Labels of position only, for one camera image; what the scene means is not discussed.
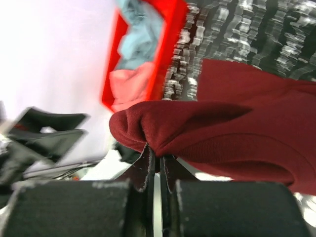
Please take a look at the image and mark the pink t shirt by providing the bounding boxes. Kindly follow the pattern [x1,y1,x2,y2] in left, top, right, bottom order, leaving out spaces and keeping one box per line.
[109,62,154,112]

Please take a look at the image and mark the light blue t shirt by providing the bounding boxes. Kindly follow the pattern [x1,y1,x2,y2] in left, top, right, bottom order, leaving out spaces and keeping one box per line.
[116,0,164,70]

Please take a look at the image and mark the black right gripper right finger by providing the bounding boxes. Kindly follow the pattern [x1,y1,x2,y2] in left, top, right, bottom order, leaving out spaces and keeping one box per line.
[160,156,311,237]

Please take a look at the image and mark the red plastic bin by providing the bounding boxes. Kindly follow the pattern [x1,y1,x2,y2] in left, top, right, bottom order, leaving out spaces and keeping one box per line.
[101,0,188,112]

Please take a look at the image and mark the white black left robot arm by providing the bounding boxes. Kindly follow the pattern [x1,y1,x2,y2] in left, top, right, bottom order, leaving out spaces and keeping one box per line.
[0,107,88,207]

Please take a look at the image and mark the black marbled table mat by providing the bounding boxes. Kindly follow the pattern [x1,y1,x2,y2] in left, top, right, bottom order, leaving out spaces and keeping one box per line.
[162,0,316,100]

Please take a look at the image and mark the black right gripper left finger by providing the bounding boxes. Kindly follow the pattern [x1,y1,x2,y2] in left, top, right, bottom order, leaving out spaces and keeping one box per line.
[0,146,155,237]

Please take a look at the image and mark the dark red t shirt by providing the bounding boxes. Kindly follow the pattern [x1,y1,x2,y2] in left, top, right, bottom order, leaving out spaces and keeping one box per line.
[109,59,316,195]

